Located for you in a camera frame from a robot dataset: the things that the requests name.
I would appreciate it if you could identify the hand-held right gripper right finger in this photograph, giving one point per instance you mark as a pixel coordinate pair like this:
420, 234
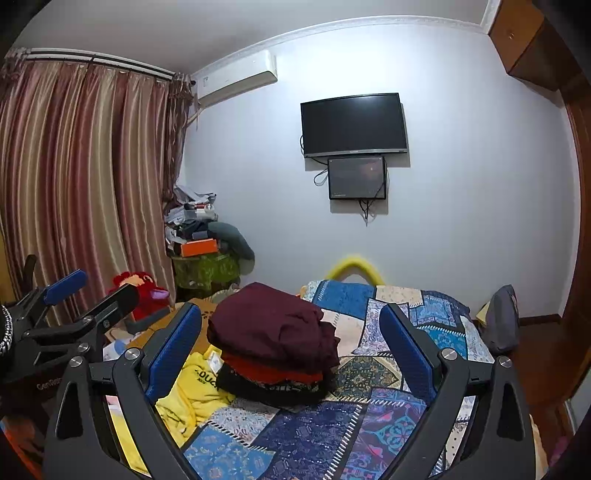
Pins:
406, 350

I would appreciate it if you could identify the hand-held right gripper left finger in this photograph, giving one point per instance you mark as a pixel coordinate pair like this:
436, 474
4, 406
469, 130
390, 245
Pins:
173, 350

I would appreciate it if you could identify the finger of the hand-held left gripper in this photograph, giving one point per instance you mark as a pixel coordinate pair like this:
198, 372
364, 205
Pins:
113, 307
64, 286

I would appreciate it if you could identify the maroon garment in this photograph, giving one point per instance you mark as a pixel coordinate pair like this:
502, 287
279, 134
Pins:
272, 323

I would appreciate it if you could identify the red plush toy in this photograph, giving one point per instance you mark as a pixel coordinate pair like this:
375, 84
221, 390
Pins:
141, 290

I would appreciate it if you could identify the yellow garment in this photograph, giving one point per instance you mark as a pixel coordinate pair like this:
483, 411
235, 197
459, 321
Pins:
198, 392

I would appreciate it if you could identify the yellow foam tube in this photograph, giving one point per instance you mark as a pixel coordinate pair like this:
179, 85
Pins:
355, 267

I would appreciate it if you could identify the red garment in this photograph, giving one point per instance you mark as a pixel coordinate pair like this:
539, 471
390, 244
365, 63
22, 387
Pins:
272, 371

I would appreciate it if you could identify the grey backpack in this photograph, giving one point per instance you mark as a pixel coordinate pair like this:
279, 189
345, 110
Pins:
503, 318

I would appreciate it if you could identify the striped pink curtain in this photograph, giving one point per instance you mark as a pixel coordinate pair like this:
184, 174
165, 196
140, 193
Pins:
78, 184

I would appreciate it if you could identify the orange box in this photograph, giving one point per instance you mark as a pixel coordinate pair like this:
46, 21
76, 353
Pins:
198, 248

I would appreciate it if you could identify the black garment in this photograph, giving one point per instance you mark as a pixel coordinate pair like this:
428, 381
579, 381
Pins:
277, 392

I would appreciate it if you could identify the patchwork blanket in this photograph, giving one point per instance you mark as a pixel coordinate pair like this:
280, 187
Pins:
323, 429

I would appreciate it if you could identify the pile of papers and clutter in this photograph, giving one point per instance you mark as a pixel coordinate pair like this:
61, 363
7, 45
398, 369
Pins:
187, 212

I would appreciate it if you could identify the grey green cushion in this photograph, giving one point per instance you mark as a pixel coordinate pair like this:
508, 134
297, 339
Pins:
235, 240

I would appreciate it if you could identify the white air conditioner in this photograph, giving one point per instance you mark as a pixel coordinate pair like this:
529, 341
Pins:
235, 78

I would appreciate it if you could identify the small black wall monitor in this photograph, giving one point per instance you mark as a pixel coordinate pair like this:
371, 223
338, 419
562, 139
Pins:
356, 177

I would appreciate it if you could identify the white curtain rail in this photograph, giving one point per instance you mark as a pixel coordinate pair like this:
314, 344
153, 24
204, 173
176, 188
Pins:
92, 60

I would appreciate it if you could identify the black wall television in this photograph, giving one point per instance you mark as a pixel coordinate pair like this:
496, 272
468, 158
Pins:
353, 124

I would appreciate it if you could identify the wooden wall cabinet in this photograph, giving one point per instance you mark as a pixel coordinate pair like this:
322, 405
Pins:
531, 41

